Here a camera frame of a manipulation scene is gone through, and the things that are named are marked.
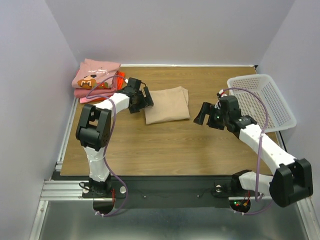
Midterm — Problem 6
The white plastic basket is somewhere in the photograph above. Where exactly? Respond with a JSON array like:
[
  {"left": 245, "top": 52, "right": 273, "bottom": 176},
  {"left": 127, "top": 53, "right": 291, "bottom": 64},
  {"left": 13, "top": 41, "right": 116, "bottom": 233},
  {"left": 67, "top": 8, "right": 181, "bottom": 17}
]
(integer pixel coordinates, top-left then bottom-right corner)
[{"left": 227, "top": 74, "right": 297, "bottom": 133}]

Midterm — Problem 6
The beige t shirt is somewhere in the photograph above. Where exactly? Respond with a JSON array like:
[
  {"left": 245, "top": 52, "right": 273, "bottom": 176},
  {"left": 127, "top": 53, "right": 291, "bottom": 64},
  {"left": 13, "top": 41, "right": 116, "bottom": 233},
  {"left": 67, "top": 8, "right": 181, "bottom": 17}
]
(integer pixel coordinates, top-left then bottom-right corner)
[{"left": 144, "top": 86, "right": 191, "bottom": 125}]

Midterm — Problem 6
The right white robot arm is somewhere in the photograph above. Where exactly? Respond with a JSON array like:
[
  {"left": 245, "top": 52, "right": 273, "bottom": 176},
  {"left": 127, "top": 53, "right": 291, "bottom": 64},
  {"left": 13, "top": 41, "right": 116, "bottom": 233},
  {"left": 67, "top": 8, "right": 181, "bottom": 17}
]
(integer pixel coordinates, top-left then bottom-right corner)
[{"left": 194, "top": 95, "right": 314, "bottom": 208}]

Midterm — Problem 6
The orange folded shirt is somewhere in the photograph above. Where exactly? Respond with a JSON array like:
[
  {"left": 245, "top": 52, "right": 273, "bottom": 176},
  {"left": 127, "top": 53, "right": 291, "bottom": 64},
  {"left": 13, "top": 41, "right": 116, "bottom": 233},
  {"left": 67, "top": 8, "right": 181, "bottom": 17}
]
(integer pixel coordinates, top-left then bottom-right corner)
[{"left": 101, "top": 70, "right": 125, "bottom": 97}]

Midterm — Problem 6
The aluminium frame rail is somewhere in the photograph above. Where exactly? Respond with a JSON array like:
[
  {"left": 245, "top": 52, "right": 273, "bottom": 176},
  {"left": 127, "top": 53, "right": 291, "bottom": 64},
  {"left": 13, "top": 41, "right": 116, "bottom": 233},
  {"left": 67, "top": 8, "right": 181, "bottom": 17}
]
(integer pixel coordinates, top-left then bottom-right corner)
[{"left": 29, "top": 98, "right": 82, "bottom": 240}]

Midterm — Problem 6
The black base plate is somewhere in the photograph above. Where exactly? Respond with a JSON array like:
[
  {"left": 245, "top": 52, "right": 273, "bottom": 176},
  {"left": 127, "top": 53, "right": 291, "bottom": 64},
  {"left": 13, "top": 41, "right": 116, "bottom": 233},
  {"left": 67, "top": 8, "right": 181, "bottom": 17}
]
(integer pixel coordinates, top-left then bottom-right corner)
[{"left": 81, "top": 174, "right": 261, "bottom": 210}]

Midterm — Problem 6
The pink printed folded shirt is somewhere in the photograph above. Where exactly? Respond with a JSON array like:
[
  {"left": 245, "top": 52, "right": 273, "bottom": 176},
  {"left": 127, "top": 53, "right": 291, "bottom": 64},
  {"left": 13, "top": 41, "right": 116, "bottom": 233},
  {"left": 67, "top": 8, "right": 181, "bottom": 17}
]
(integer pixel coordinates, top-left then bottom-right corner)
[{"left": 71, "top": 58, "right": 121, "bottom": 90}]

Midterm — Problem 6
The dark pink folded shirt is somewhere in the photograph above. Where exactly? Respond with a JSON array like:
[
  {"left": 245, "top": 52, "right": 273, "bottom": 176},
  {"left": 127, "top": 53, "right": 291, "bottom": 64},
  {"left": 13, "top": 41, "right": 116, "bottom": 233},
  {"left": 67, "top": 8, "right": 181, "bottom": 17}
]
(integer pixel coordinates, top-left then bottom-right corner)
[{"left": 73, "top": 87, "right": 117, "bottom": 98}]

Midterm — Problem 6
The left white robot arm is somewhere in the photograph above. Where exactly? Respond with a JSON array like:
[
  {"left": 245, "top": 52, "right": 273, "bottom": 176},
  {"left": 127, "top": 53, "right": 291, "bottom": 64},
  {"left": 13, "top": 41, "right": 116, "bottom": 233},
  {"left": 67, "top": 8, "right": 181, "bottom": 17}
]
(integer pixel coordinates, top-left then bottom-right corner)
[{"left": 75, "top": 77, "right": 154, "bottom": 197}]

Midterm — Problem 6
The light pink folded shirt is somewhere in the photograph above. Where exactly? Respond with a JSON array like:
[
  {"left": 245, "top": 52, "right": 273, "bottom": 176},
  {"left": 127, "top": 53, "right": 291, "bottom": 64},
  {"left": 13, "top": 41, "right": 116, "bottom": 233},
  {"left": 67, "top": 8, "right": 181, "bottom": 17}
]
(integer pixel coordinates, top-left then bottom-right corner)
[{"left": 79, "top": 95, "right": 110, "bottom": 104}]

